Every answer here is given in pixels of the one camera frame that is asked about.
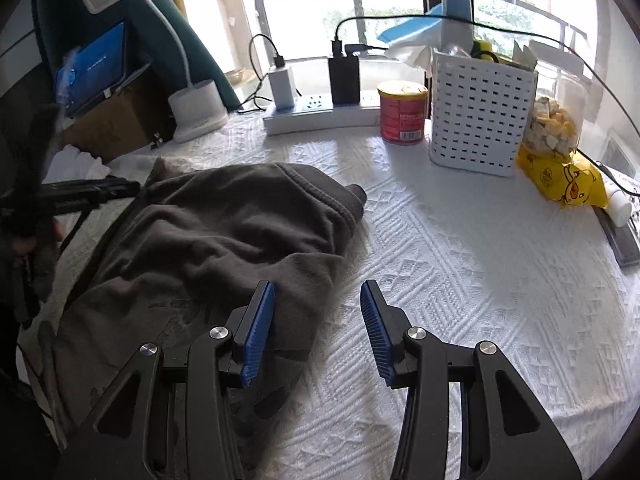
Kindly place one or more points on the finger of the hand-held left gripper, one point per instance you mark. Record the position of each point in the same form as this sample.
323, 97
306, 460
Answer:
90, 194

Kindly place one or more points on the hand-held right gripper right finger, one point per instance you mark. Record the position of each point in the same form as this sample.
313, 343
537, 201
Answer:
377, 332

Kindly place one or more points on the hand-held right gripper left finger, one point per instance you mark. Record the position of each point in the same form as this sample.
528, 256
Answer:
257, 331

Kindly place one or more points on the dark grey t-shirt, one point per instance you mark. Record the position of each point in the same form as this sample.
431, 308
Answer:
210, 240

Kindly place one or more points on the person's left hand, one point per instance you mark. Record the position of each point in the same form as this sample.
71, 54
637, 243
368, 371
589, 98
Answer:
24, 246

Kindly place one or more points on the white cloth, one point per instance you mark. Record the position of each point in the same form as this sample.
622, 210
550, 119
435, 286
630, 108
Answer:
75, 162

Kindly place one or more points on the cardboard box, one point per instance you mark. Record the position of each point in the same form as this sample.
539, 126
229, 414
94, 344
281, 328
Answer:
120, 125

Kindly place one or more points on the white textured tablecloth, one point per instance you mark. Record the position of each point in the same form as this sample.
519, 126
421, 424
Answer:
475, 285

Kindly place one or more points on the tablet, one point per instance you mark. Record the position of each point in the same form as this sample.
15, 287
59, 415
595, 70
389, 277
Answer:
95, 67

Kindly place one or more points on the white desk lamp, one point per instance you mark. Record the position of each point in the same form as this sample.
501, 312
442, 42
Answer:
197, 110

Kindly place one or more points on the white charger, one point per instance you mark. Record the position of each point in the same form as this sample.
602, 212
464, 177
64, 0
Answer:
281, 87

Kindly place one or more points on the red tin can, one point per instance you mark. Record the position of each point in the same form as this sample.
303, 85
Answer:
401, 115

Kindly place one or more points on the white power strip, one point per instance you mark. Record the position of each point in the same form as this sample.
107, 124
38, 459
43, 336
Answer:
320, 115

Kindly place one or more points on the white perforated basket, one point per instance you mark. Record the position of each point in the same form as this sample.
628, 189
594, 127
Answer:
475, 115

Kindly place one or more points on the yellow duck print bag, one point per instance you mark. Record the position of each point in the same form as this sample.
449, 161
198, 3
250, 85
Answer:
570, 182

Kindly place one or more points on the black charger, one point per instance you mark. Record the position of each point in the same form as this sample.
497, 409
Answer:
344, 77

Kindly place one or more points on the clear snack jar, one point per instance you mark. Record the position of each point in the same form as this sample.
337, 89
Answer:
552, 125

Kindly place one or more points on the small white bottle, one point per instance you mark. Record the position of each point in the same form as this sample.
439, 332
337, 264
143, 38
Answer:
617, 205

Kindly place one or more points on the blue tissue pack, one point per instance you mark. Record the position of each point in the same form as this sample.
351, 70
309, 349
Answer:
425, 30

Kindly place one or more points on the balcony railing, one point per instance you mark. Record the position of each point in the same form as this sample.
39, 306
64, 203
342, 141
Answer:
360, 0

